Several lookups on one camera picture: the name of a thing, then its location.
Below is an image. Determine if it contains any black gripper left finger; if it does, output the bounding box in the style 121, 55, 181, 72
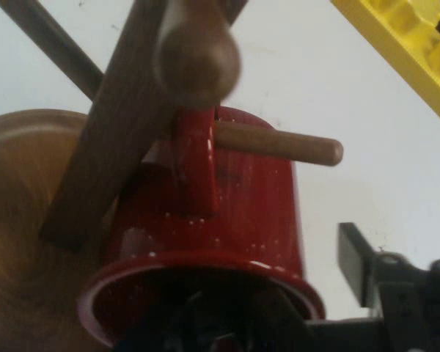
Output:
146, 288, 317, 352

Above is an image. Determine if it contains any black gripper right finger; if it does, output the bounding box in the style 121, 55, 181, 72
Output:
337, 221, 440, 352

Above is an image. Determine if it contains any red speckled enamel mug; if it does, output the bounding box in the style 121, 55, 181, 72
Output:
76, 105, 326, 350

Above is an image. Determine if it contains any brown wooden mug tree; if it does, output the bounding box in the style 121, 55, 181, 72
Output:
0, 0, 345, 352

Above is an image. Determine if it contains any yellow giant toy brick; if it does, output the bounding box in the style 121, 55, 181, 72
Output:
331, 0, 440, 133

